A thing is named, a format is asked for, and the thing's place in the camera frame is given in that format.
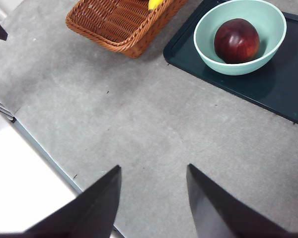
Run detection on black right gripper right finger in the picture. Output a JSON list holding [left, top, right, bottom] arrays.
[[186, 163, 298, 238]]

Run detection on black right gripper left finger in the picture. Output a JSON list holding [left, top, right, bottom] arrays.
[[0, 165, 122, 238]]

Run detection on teal ceramic bowl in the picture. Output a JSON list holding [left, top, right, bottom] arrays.
[[193, 0, 288, 76]]

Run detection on dark red plum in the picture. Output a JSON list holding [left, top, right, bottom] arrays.
[[214, 18, 260, 64]]

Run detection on brown wicker basket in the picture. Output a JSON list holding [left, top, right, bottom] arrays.
[[66, 0, 188, 59]]

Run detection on black rectangular tray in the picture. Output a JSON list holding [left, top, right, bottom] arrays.
[[163, 0, 298, 126]]

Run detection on yellow banana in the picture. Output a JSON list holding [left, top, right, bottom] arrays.
[[148, 0, 164, 11]]

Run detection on grey aluminium frame rail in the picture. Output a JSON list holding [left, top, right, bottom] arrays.
[[0, 93, 17, 122]]

